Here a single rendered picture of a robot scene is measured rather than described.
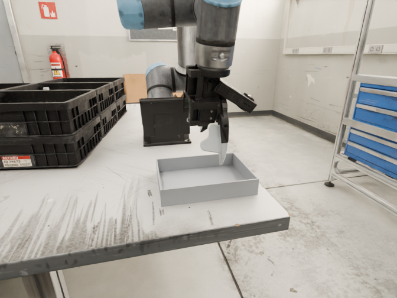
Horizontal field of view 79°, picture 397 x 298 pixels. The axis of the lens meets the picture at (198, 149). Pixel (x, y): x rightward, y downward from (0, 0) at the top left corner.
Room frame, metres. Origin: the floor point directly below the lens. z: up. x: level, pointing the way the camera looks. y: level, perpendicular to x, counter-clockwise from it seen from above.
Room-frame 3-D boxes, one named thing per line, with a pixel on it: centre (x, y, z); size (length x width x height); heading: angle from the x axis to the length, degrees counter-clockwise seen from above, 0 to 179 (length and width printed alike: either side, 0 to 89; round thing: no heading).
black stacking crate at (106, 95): (1.18, 0.64, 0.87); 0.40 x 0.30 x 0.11; 95
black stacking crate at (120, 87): (1.48, 0.67, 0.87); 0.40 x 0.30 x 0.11; 95
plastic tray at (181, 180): (0.66, -0.01, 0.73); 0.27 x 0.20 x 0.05; 103
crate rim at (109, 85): (1.18, 0.64, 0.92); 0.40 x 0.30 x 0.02; 95
